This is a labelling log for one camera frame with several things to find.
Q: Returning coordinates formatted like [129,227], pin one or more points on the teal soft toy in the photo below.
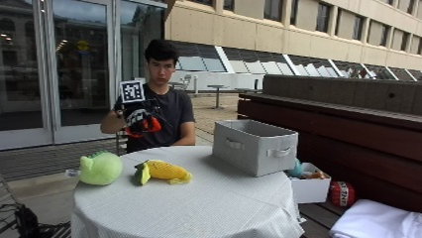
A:
[296,169]

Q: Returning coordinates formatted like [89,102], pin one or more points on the white folded cloth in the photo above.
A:
[379,220]

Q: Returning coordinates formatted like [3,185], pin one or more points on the beige building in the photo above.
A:
[308,29]

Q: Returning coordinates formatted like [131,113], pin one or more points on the the person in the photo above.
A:
[174,109]

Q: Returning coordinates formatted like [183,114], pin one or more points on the small round pedestal table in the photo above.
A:
[218,94]

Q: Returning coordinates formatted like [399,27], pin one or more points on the white open box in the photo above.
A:
[311,190]

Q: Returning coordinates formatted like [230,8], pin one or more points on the glass doors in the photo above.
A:
[66,66]

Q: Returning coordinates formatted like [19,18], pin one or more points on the yellow corn soft toy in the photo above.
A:
[166,171]

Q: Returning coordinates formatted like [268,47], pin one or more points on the green soft toy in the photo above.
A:
[101,168]

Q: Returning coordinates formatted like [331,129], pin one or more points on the grey metal chair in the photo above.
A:
[183,83]

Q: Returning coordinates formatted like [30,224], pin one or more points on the grey fabric storage box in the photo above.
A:
[255,147]

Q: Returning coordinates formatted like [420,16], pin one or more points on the orange soft toy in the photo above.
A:
[316,175]

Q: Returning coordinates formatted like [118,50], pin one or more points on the white tablecloth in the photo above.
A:
[190,205]

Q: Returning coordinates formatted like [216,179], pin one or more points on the small clear plastic piece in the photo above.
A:
[71,172]

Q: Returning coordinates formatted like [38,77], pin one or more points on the black metal chair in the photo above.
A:
[27,221]

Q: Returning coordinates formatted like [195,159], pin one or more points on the red cylinder soft toy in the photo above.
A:
[343,194]

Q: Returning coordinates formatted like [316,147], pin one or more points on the white cube of black markers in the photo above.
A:
[133,91]

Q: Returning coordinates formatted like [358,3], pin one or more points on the dark wooden bench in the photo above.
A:
[352,132]

